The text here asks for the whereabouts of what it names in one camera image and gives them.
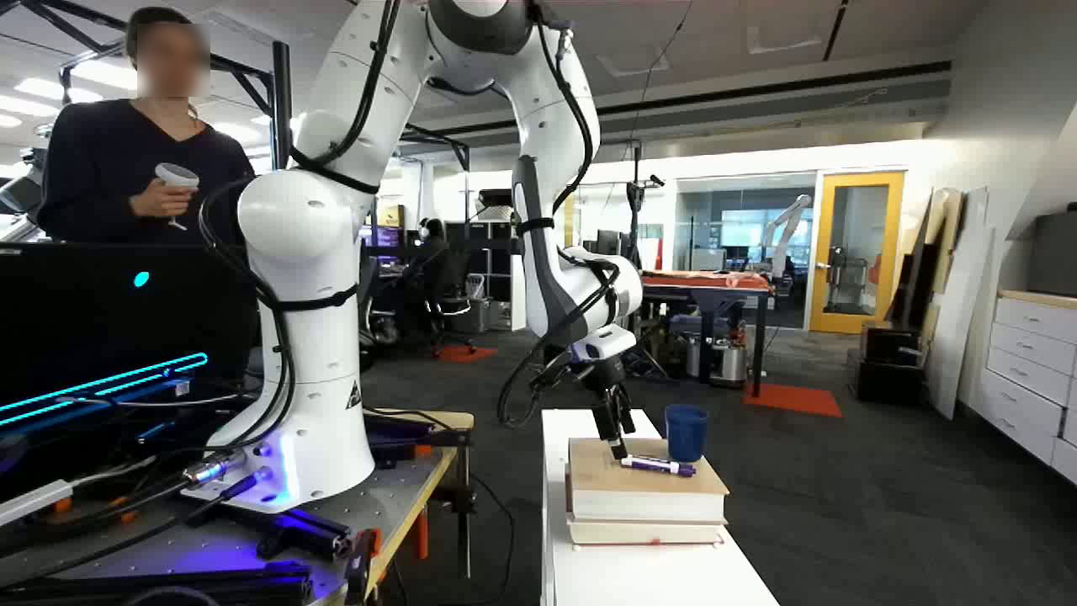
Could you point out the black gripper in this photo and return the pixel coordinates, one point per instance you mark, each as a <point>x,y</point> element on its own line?
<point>605,388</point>

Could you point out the white purple glue stick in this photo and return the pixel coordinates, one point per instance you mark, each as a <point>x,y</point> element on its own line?
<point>658,464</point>

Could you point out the white handheld controller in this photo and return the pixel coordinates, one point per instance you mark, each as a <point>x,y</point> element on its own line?
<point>176,176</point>

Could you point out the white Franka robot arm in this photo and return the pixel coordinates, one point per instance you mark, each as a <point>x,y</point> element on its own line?
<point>304,246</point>

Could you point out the blue cup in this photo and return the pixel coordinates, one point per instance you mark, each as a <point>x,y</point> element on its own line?
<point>683,430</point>

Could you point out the operator hand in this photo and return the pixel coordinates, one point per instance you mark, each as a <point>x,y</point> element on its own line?
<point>163,204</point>

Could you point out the thick beige hardcover book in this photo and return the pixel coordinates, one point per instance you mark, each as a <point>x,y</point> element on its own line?
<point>641,491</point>

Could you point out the red top table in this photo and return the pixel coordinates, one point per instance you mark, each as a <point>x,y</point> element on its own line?
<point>709,285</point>

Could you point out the large orange floor mat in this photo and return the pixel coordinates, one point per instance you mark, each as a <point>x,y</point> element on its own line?
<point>794,398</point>

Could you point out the small orange floor mat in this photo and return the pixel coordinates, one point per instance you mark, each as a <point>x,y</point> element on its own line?
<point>466,350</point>

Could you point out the wooden robot workbench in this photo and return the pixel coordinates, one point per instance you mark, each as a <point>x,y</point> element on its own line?
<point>416,491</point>

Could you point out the black tripod stand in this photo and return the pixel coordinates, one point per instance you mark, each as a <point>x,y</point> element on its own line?
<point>636,206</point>

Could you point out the black office chair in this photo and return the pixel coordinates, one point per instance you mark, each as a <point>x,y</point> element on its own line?
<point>442,286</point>

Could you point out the yellow framed glass door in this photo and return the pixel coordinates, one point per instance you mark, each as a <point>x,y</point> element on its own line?
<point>819,253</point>

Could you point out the black floor box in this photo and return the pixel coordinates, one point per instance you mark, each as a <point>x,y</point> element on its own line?
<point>893,370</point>

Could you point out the wooden leaning boards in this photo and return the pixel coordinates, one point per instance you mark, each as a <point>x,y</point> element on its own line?
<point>925,255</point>

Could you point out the white leaning board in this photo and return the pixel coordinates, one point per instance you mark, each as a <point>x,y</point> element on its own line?
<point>963,305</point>

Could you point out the white drawer cabinet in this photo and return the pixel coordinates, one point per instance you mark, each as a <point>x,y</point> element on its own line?
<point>1026,370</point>

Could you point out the dark box on cabinet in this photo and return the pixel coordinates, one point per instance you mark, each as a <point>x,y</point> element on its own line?
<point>1054,253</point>

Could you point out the black vertical pole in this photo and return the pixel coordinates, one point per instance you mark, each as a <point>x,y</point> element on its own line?
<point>281,104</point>

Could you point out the black computer monitor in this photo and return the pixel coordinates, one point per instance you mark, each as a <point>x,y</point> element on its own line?
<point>111,324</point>

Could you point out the person in black sweater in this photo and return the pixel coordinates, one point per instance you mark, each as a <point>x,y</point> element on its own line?
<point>102,168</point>

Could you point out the white power strip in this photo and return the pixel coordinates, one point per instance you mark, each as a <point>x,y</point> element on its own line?
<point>33,503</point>

